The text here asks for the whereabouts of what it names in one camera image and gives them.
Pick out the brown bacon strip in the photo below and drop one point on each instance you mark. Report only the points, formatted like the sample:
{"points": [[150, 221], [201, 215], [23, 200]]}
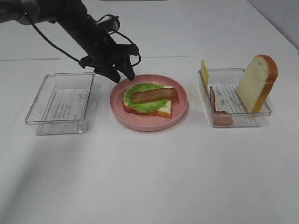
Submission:
{"points": [[154, 95]]}

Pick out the bread slice from tray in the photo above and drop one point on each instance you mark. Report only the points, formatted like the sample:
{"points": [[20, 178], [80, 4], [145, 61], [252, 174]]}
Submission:
{"points": [[159, 114]]}

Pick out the yellow cheese slice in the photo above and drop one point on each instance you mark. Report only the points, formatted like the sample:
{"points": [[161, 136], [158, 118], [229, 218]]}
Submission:
{"points": [[204, 73]]}

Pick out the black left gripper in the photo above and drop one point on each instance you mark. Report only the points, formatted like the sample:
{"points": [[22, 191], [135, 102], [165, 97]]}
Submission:
{"points": [[107, 49]]}

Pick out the clear plastic tray left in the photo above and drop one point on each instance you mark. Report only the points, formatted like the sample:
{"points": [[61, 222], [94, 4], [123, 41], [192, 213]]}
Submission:
{"points": [[64, 104]]}

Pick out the bread slice in right tray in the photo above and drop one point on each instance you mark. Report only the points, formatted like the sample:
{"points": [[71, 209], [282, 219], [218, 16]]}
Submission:
{"points": [[257, 82]]}

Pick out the clear plastic tray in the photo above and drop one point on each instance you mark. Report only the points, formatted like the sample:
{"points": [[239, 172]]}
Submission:
{"points": [[64, 104], [224, 83]]}

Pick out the clear plastic tray right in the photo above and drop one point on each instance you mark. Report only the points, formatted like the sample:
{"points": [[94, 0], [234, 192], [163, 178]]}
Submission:
{"points": [[224, 83]]}

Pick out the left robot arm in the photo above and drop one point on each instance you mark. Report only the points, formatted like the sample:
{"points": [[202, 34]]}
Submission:
{"points": [[32, 12]]}

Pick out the pink round plate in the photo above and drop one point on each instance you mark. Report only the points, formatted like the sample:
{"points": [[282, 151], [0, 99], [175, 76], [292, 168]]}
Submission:
{"points": [[147, 122]]}

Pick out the green lettuce leaf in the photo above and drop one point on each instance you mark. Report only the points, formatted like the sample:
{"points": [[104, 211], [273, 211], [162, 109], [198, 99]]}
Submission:
{"points": [[163, 105]]}

